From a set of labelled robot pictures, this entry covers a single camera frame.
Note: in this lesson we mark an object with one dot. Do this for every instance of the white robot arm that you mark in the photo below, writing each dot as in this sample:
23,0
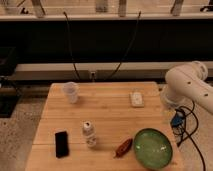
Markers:
188,81

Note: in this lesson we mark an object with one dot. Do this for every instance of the clear plastic bottle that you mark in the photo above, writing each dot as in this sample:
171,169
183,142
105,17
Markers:
89,134

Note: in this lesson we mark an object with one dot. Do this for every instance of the white small box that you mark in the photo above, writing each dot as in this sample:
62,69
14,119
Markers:
136,99

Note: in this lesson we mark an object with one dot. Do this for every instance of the clear plastic cup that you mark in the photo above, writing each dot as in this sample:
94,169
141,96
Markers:
70,89

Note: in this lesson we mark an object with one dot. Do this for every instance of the black phone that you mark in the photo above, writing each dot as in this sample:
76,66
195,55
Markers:
61,144

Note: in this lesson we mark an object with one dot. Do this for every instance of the green round plate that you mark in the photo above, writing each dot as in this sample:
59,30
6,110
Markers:
152,149

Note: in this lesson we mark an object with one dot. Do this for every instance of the blue connector plug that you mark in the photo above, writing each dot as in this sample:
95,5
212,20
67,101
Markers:
176,120

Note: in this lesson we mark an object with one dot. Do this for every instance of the wall power outlet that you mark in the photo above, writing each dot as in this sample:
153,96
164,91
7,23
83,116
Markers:
92,75

